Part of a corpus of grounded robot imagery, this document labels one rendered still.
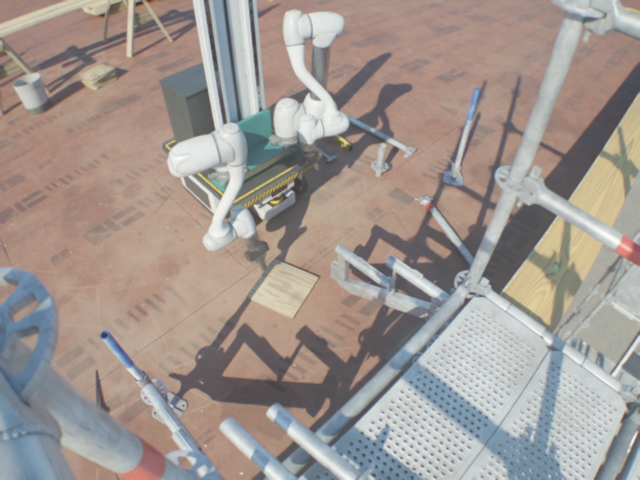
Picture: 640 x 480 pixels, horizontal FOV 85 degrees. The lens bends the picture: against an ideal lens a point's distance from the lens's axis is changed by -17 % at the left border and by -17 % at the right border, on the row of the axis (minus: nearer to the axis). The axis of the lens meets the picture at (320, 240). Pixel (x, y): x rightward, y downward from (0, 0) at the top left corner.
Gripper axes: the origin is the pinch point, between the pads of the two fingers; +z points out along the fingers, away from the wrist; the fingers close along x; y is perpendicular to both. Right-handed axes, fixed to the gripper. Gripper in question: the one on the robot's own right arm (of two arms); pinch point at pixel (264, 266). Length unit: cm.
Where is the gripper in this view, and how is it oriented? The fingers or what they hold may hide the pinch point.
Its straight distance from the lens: 231.0
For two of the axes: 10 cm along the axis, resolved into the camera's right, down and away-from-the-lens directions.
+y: -6.4, -2.0, 7.5
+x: -7.1, 5.2, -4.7
